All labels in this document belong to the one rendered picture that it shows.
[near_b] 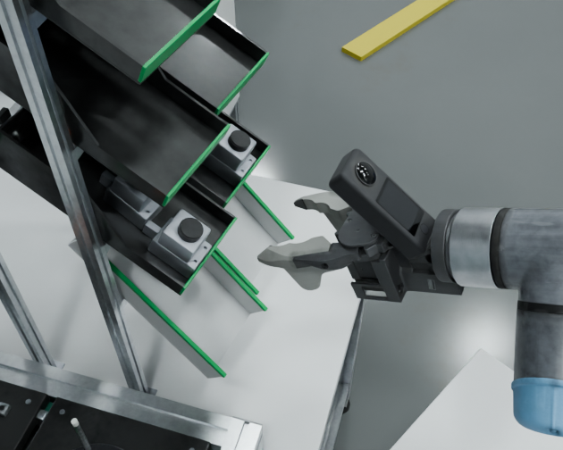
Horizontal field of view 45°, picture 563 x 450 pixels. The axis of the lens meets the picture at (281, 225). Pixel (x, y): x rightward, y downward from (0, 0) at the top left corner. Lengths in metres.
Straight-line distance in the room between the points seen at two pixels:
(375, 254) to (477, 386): 0.56
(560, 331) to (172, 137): 0.45
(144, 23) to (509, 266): 0.40
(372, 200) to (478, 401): 0.61
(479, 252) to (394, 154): 2.21
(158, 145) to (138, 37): 0.15
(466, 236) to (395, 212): 0.07
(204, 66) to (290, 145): 1.96
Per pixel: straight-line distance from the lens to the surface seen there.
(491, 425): 1.16
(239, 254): 1.09
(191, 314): 1.00
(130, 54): 0.61
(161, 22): 0.68
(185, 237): 0.80
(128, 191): 0.83
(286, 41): 3.43
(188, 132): 0.79
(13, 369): 1.13
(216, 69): 0.88
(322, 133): 2.88
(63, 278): 1.33
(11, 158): 0.86
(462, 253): 0.63
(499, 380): 1.21
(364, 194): 0.63
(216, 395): 1.14
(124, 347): 1.00
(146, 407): 1.04
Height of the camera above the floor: 1.87
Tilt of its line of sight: 48 degrees down
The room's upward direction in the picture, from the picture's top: straight up
